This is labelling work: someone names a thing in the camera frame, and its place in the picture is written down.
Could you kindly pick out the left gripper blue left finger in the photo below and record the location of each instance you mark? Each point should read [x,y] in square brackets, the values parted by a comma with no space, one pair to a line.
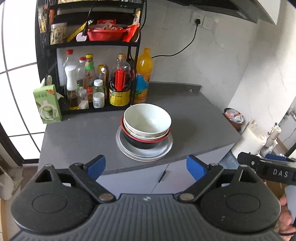
[86,175]

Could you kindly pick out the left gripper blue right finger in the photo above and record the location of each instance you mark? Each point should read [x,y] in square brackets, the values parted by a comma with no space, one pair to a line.
[205,176]

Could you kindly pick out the white plate with flower motif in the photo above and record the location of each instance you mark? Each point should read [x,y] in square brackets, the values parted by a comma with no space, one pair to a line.
[143,155]

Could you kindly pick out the red and black bowl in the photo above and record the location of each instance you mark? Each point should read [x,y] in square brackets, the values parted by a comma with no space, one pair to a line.
[141,144]

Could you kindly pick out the white ceramic bowl front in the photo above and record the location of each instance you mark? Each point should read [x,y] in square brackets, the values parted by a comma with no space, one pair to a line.
[147,138]

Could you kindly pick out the white ceramic bowl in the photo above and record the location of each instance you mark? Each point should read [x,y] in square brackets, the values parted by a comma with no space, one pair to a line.
[147,120]
[147,138]

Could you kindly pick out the white ceramic bowl back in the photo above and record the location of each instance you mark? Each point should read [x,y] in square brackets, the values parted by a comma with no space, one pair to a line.
[147,120]

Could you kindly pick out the person right hand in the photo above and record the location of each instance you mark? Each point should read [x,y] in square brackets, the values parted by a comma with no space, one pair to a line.
[285,220]

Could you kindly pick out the brown trash bin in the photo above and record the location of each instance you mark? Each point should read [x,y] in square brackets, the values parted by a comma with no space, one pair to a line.
[235,118]

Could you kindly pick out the small glass salt shaker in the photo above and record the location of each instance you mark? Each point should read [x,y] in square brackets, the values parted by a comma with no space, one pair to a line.
[83,99]

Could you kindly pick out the white cap seasoning jar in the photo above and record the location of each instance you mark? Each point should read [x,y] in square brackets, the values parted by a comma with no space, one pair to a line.
[98,94]

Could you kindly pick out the green tissue box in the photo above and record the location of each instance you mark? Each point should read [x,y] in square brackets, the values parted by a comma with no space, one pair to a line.
[47,104]

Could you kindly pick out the large dark soy sauce bottle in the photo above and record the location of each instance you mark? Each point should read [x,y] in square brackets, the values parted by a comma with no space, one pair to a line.
[119,87]

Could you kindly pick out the green label sauce bottle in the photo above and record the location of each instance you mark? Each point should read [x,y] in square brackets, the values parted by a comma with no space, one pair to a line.
[89,76]

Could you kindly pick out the white spray oil bottle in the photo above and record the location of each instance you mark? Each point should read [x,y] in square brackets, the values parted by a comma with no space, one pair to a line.
[71,87]

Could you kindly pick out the yellow cap brown bottle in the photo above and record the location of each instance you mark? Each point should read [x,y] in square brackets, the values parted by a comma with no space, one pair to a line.
[103,73]

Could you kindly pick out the red cap clear bottle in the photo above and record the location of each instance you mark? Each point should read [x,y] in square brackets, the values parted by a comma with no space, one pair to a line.
[70,60]

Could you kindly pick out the orange juice bottle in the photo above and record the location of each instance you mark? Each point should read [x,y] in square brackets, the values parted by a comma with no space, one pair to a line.
[144,71]

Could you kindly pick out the black metal shelf rack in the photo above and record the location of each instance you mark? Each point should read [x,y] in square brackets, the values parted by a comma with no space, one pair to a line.
[82,11]

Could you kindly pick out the red plastic basket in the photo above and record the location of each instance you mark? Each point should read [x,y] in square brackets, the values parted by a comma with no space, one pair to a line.
[106,35]

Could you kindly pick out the white wall socket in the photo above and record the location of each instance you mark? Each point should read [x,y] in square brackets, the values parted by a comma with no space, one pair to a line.
[206,22]

